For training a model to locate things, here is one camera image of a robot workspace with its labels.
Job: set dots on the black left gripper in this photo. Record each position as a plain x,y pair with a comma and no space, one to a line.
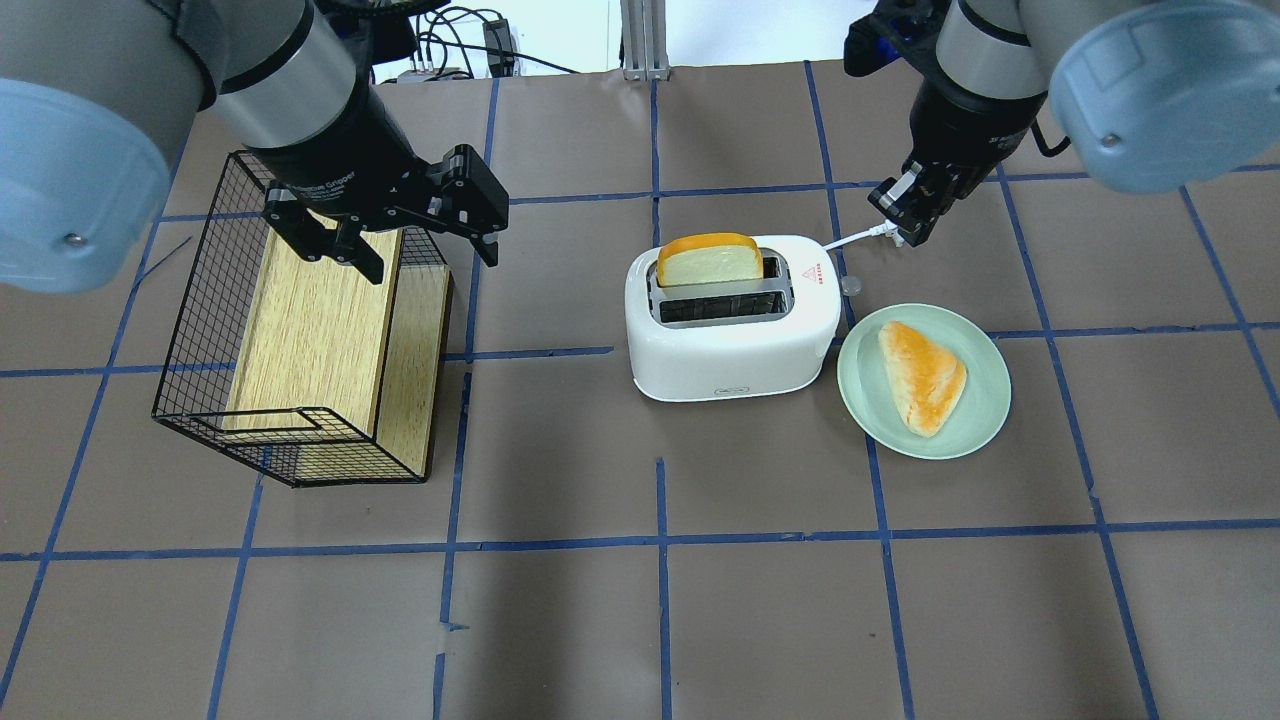
335,150

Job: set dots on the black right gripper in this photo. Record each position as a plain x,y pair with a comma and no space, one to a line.
962,132

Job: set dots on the white two-slot toaster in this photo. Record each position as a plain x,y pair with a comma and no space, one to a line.
704,342

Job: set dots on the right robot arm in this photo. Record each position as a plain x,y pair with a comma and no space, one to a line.
1150,95

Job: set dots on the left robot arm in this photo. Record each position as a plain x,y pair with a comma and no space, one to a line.
98,98

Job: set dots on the yellow bread slice in toaster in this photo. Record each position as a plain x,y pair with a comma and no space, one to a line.
709,258

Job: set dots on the light wooden shelf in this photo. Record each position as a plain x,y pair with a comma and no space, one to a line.
337,376

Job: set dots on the triangular orange bread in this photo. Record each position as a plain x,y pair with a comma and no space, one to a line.
926,379

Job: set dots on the light green plate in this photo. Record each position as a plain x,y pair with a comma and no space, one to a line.
982,408

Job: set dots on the black wire basket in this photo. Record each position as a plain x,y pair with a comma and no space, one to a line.
198,371

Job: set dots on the aluminium frame post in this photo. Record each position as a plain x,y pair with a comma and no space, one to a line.
643,40

